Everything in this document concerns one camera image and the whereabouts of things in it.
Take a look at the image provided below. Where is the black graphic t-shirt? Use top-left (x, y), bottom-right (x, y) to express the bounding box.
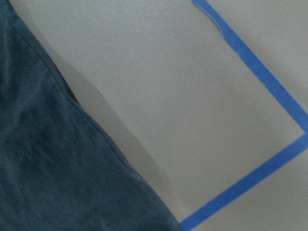
top-left (0, 0), bottom-right (180, 231)

